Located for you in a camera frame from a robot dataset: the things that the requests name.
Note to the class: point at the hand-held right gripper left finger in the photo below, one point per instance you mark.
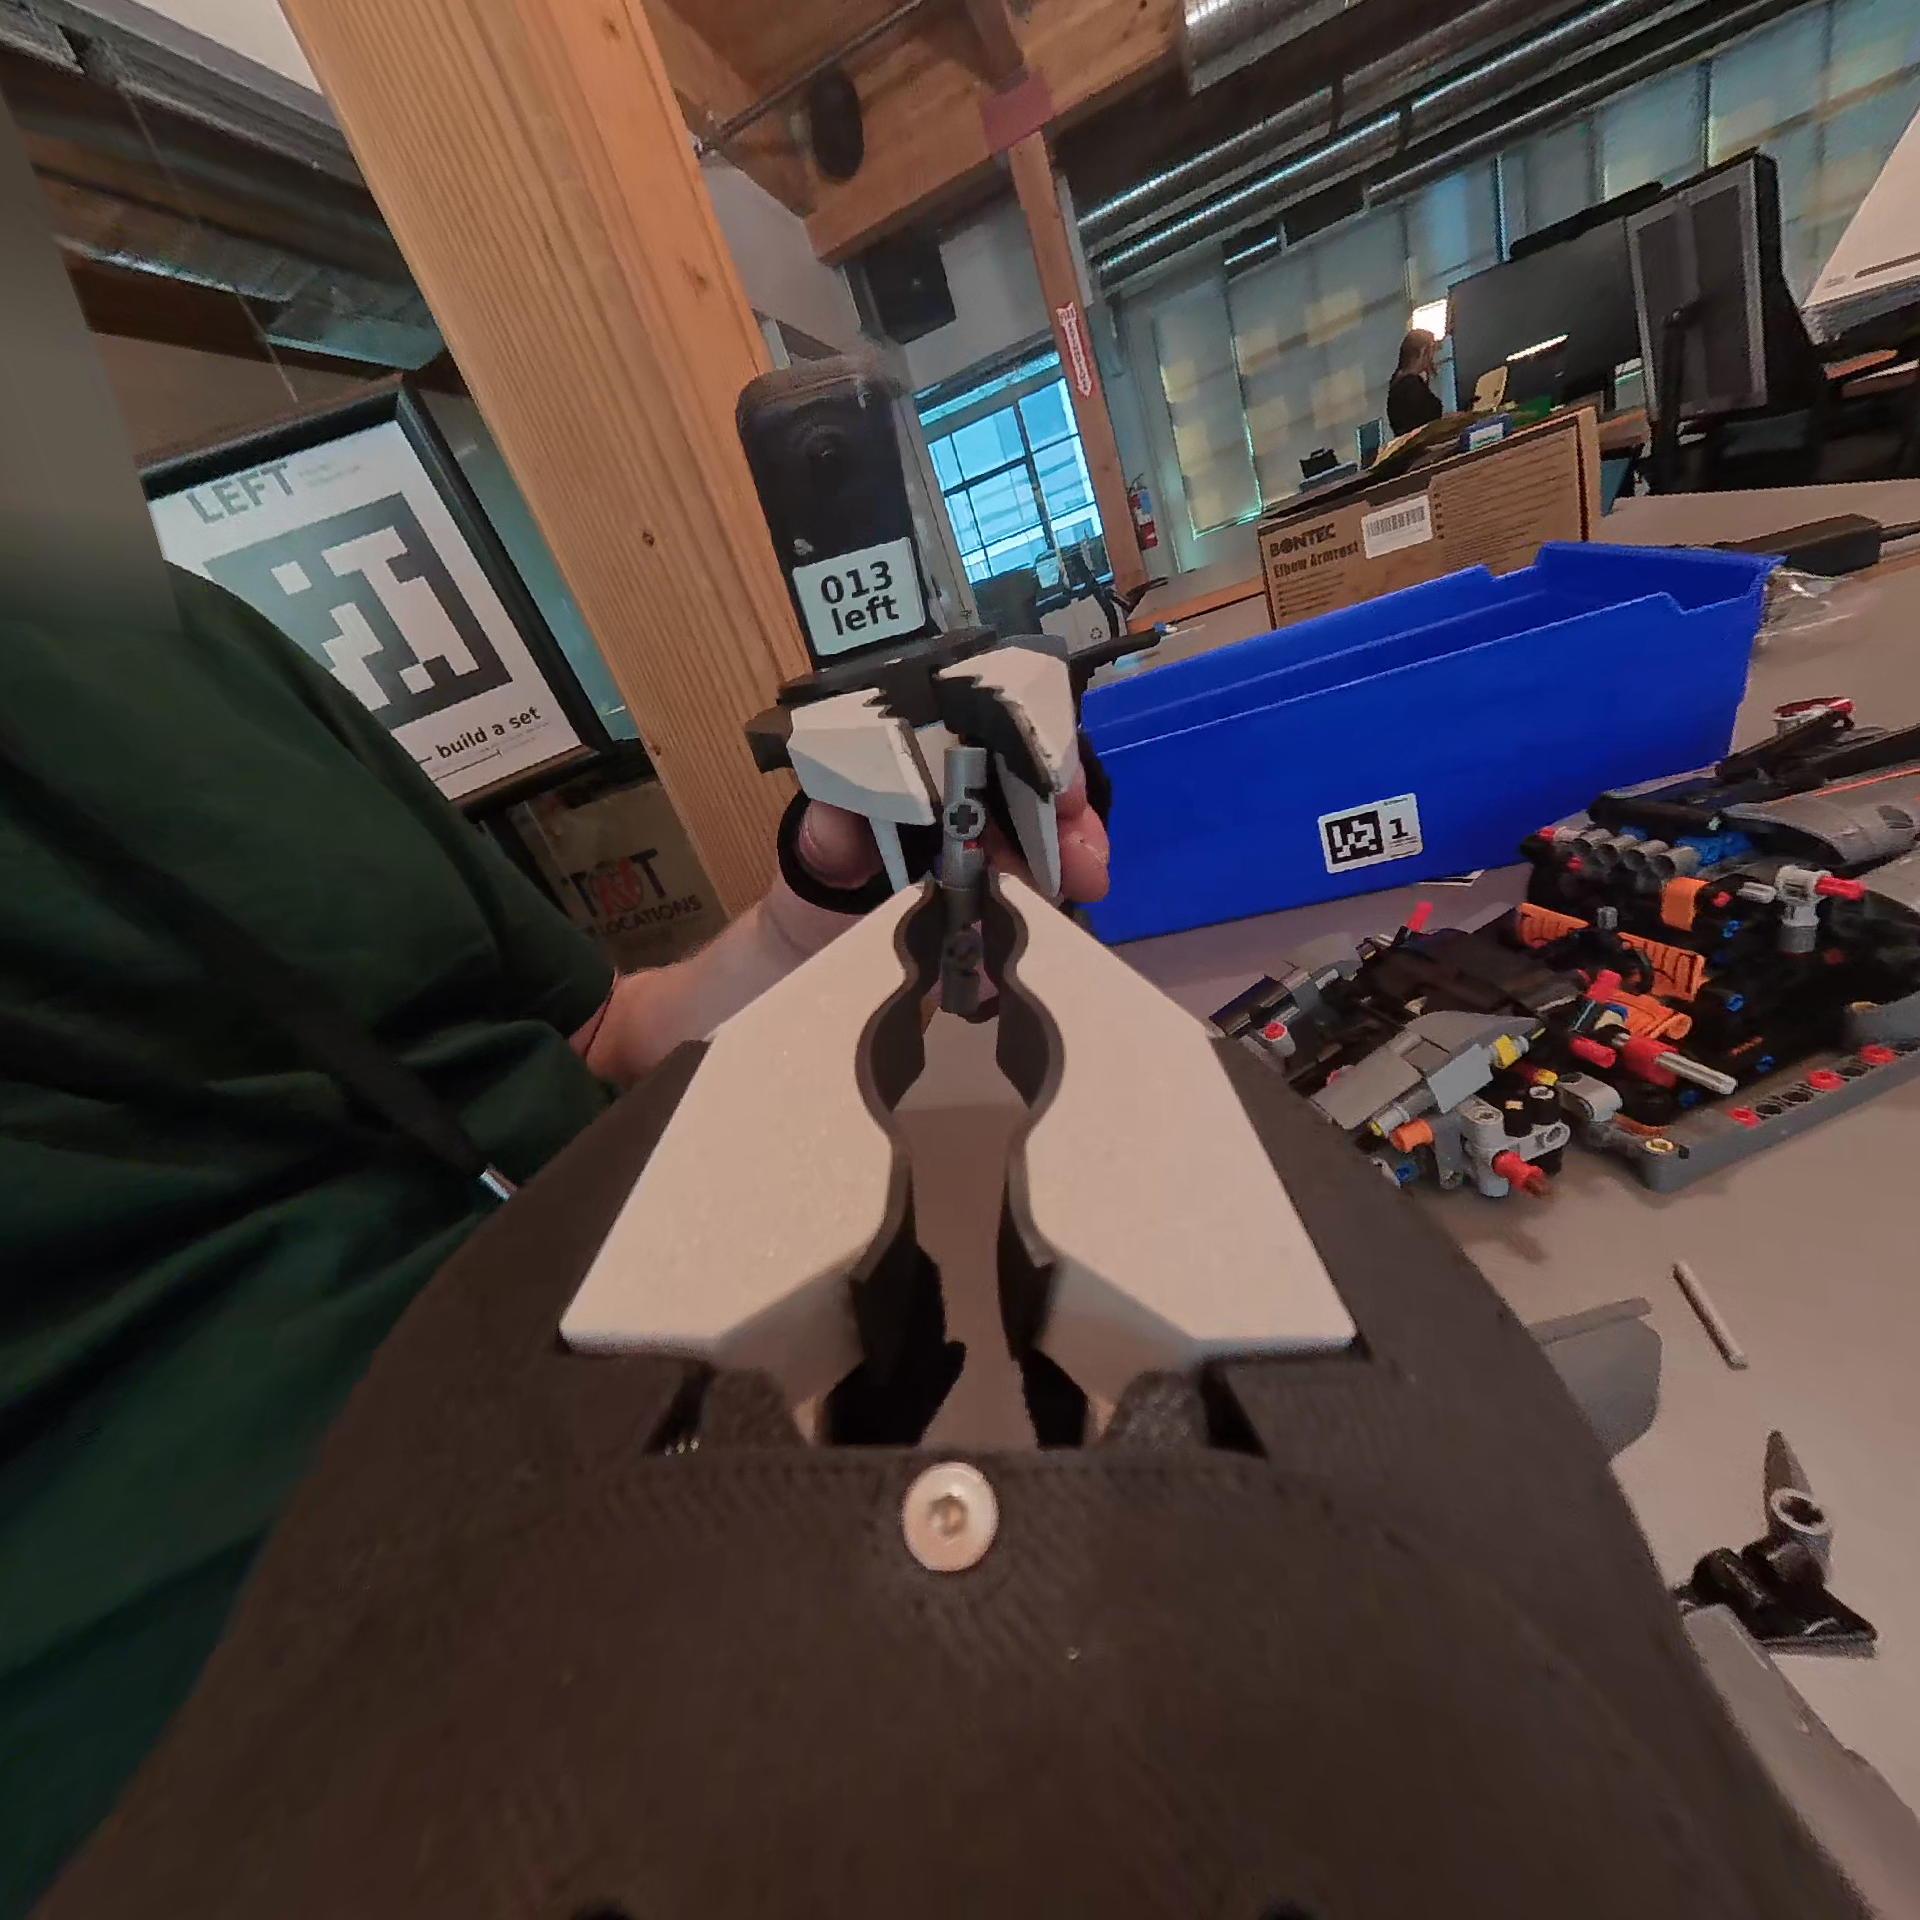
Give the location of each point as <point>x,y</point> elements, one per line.
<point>750,1201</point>

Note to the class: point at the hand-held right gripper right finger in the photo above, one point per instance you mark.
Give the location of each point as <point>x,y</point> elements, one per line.
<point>1184,1201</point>

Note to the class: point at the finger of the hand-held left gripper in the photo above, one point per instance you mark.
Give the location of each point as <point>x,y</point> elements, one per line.
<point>848,756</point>
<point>1037,840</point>

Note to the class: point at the person's left forearm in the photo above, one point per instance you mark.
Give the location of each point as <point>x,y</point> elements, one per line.
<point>675,1003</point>

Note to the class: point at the grey lego subassembly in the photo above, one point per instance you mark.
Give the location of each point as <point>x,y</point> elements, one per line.
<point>1440,1072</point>

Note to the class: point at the dark grey lego panel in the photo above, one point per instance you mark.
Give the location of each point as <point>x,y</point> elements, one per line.
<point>1598,1359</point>

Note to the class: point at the light grey lego axle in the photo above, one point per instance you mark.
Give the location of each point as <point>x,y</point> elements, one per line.
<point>1710,1315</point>

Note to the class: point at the dark lego vehicle model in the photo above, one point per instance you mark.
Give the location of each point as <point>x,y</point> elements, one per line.
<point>1725,960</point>

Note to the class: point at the black grey lego connector piece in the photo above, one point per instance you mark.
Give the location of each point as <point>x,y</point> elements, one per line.
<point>1763,1588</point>

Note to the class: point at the person's left hand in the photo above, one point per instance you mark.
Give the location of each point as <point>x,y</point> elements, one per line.
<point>832,855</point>

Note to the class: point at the paned window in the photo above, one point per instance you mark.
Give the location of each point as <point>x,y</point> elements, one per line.
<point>991,494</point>

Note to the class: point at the brown printed box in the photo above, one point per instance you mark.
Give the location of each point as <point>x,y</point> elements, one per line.
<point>630,884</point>

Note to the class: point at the wooden pillar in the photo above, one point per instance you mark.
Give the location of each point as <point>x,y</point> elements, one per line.
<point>569,375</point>
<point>1102,480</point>

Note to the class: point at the red fire extinguisher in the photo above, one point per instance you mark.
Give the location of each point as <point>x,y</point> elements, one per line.
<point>1143,516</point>

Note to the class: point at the blue plastic bin white tag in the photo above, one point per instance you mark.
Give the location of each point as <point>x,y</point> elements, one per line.
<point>1501,720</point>

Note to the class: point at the framed marker sign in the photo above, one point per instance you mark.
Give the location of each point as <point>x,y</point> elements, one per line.
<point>345,599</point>

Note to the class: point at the cardboard box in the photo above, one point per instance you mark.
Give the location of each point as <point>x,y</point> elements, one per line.
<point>1501,510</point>

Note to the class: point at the black computer monitor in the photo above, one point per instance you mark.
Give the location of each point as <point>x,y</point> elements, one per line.
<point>1695,283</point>
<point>1545,315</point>

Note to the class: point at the black wall speaker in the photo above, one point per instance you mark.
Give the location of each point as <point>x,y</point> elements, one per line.
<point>909,294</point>

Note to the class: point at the black dome camera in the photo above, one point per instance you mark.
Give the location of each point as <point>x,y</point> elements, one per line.
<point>835,119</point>

